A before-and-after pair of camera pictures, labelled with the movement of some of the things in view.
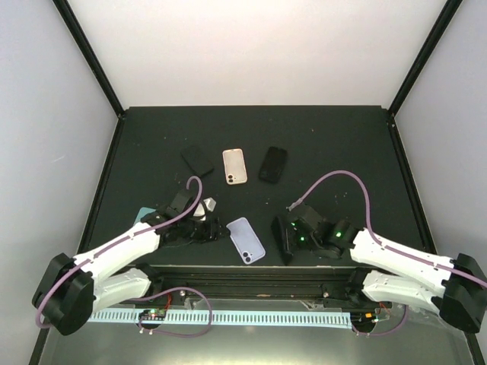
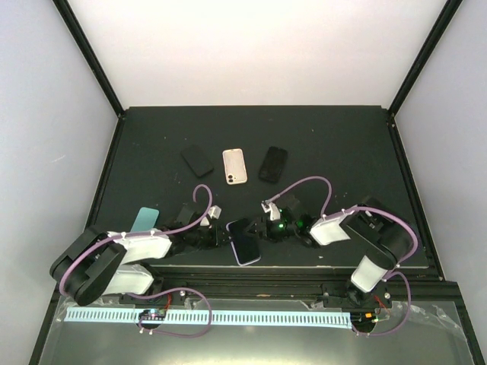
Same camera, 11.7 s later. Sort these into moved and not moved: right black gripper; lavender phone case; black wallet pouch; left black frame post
Moved: right black gripper
Not moved: black wallet pouch; left black frame post; lavender phone case
